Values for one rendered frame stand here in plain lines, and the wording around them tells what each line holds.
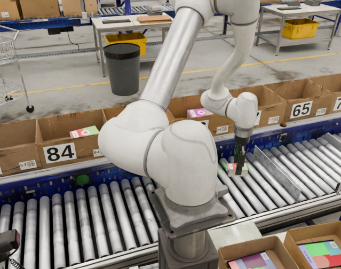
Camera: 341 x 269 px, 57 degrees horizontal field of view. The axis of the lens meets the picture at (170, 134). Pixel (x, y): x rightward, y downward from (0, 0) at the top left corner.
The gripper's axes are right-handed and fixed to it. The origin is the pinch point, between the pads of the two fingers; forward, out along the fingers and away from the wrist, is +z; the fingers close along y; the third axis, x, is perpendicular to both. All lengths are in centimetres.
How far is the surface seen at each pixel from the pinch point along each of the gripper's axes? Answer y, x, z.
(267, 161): 25.3, -25.6, 17.2
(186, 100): 64, 23, -6
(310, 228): -31.6, -28.9, 11.7
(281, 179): 10.6, -30.3, 18.9
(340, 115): 65, -88, 7
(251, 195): -1.0, -9.7, 20.3
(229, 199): -4.1, 3.1, 20.3
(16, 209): -10, 117, 20
